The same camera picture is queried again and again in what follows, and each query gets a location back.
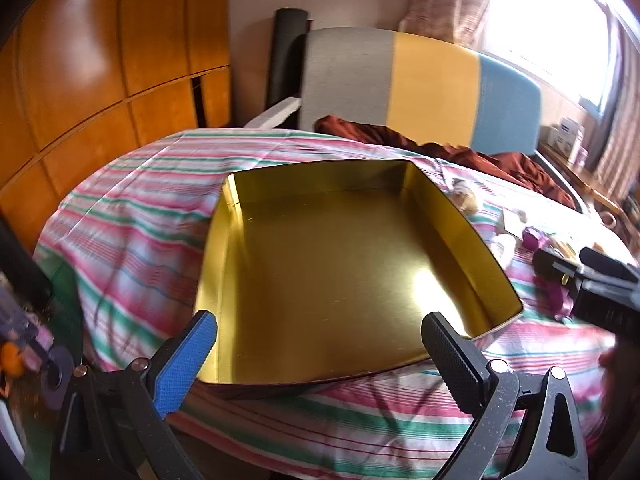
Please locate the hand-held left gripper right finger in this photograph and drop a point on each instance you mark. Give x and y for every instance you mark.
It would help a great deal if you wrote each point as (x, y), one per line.
(452, 360)

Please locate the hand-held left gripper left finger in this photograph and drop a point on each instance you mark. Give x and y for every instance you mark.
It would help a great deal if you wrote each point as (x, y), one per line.
(184, 365)

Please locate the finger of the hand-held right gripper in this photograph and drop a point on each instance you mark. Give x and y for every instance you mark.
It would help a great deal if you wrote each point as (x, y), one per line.
(605, 262)
(552, 266)

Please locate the purple snack packet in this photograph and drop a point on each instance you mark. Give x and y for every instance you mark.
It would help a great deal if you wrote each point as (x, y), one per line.
(534, 238)
(557, 300)

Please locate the small clear snack packet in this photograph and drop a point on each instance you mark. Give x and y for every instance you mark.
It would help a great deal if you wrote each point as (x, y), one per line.
(504, 247)

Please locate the gold tin box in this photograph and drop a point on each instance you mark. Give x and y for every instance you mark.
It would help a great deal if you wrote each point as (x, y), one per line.
(340, 270)

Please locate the wooden desk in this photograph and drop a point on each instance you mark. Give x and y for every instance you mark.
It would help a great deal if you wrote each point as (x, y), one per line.
(595, 185)

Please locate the dark red cloth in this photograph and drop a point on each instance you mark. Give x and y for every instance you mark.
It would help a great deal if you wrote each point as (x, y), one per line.
(525, 170)

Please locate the white cardboard box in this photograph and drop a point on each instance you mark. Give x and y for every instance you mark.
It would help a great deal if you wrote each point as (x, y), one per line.
(565, 137)

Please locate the beige patterned curtain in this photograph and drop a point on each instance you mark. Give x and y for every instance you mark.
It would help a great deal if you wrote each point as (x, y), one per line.
(620, 125)
(450, 0)

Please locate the striped bed sheet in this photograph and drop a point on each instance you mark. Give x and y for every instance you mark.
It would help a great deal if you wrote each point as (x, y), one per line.
(150, 220)

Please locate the orange object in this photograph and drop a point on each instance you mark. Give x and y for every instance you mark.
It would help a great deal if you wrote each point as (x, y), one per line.
(12, 360)

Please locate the grey yellow blue headboard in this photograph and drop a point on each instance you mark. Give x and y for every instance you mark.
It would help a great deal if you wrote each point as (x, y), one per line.
(430, 85)

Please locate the window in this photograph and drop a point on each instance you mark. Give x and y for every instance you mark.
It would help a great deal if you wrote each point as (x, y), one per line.
(545, 25)

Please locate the wooden wardrobe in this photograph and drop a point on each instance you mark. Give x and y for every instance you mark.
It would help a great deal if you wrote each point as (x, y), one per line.
(100, 60)

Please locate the black rolled mat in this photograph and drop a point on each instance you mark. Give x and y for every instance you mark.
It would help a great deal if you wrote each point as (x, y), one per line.
(285, 60)

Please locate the grey bed frame rail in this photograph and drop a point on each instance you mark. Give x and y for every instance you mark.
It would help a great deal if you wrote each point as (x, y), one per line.
(565, 180)

